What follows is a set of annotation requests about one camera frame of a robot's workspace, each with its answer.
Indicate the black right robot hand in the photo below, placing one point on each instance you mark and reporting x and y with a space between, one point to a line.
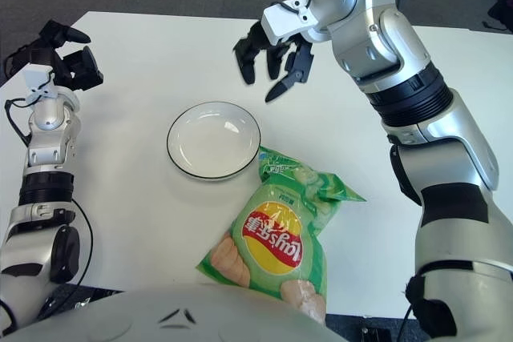
296 61

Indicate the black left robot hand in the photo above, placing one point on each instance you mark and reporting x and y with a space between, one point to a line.
76 69

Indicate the green potato chip bag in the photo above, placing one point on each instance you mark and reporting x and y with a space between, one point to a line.
280 238

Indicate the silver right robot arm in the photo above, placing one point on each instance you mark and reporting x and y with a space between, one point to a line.
384 37

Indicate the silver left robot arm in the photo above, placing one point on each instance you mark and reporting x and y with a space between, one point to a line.
48 125

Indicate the white plate with black rim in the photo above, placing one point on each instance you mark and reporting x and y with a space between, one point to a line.
212 142

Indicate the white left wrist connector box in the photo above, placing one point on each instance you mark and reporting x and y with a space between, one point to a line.
38 77

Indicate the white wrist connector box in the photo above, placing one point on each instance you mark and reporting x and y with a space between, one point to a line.
38 77
282 19

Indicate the white right wrist connector box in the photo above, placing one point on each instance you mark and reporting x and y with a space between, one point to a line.
282 19

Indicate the black backpack on floor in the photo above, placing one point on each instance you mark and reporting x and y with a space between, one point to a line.
20 57

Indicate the silver robot torso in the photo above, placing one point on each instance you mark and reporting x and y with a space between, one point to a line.
180 310

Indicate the black chair base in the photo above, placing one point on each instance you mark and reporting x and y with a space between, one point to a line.
374 332

